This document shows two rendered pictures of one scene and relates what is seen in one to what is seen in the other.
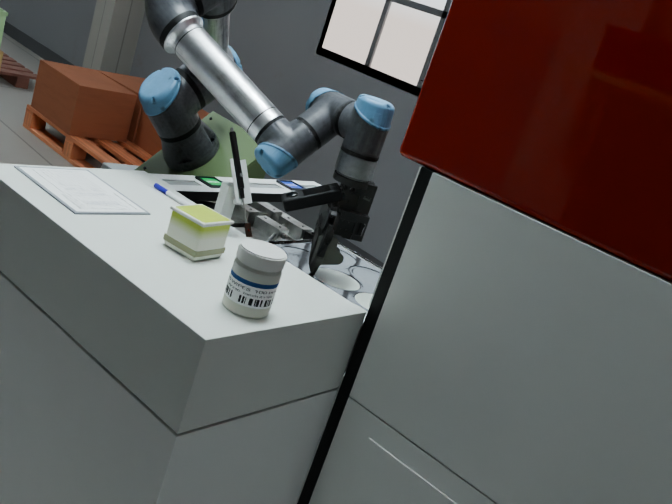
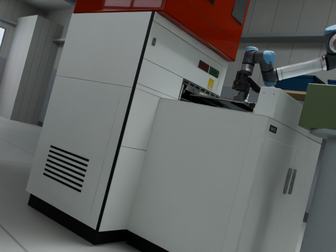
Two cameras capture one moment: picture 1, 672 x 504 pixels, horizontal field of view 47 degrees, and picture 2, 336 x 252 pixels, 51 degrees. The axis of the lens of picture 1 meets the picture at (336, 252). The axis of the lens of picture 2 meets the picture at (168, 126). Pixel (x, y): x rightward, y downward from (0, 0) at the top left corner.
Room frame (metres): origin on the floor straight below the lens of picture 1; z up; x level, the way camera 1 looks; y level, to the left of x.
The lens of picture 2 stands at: (3.57, -0.26, 0.63)
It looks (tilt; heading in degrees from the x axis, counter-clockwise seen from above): 1 degrees up; 183
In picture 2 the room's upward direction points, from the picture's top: 14 degrees clockwise
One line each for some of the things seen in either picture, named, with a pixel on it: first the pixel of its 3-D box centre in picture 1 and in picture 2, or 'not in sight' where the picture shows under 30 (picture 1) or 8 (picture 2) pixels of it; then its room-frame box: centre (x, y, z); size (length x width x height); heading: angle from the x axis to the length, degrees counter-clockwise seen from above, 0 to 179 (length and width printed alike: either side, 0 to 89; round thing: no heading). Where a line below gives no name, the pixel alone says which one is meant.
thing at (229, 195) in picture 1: (234, 196); not in sight; (1.33, 0.21, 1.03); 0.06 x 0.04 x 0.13; 55
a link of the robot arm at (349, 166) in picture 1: (355, 165); (247, 69); (1.46, 0.02, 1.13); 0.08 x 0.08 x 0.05
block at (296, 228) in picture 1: (294, 227); not in sight; (1.74, 0.11, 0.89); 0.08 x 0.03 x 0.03; 55
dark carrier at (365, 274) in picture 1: (338, 280); (230, 105); (1.47, -0.02, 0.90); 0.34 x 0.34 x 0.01; 55
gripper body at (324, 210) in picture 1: (345, 206); (242, 81); (1.46, 0.01, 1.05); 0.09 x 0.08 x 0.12; 108
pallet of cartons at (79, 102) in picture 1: (132, 130); not in sight; (4.86, 1.51, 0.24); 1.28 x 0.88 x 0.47; 49
